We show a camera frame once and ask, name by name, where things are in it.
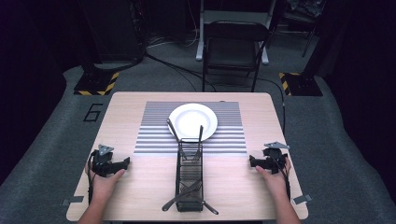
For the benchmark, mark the white plate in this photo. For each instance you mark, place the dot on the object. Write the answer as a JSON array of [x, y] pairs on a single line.
[[193, 119]]

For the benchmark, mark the grey tape strip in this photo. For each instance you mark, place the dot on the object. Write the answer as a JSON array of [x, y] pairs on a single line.
[[73, 200], [302, 199]]

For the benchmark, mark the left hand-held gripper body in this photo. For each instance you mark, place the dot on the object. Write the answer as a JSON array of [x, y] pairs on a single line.
[[102, 165]]

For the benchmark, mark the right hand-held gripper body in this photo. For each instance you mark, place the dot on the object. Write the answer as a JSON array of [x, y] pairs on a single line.
[[274, 160]]

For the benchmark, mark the person's right hand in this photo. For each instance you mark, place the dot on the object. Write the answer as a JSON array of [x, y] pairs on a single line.
[[275, 185]]

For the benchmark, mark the silver metal utensil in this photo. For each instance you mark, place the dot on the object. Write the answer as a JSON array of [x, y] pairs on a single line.
[[200, 133], [169, 205], [211, 211]]

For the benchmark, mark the black folding chair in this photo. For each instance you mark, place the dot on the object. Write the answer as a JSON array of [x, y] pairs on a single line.
[[233, 51]]

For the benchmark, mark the person's left hand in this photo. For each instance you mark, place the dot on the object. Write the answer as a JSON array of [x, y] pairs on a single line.
[[104, 186]]

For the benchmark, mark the striped placemat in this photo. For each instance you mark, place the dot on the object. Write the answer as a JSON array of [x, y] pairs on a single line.
[[224, 124]]

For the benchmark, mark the black stand base striped tape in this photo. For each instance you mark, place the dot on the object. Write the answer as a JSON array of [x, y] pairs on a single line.
[[303, 85], [93, 84]]

